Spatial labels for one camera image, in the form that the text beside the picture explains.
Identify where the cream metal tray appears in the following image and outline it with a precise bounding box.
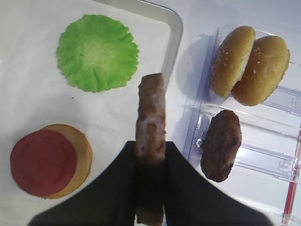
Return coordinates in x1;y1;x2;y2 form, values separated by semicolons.
0;0;184;208

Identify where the bottom bun on tray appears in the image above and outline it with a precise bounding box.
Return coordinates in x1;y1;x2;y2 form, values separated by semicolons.
42;124;93;199

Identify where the sesame bun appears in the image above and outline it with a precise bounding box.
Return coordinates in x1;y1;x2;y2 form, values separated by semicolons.
231;35;290;106
211;26;256;97

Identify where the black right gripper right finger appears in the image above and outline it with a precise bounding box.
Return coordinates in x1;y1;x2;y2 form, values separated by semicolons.
164;142;272;226

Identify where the dark brown meat patty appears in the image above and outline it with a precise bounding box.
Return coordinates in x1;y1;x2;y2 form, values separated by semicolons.
200;110;242;183

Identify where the light brown meat patty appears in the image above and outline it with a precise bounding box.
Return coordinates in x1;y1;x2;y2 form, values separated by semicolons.
135;73;166;226

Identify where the sesame bun top left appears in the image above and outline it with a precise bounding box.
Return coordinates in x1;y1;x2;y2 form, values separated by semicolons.
211;26;256;97

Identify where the round flat lettuce leaf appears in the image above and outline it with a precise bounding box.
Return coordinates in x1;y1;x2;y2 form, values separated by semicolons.
56;15;140;93

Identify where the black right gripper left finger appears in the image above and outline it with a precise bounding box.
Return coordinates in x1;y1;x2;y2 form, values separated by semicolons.
29;141;135;226

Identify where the sesame bun top right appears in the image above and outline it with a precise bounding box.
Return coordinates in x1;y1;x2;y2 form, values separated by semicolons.
231;35;290;106

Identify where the red tomato slice on bun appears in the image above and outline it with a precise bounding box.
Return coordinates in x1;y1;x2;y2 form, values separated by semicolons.
10;129;77;197

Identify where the clear acrylic right rack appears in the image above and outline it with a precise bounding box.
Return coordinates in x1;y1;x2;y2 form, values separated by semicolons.
182;24;301;226

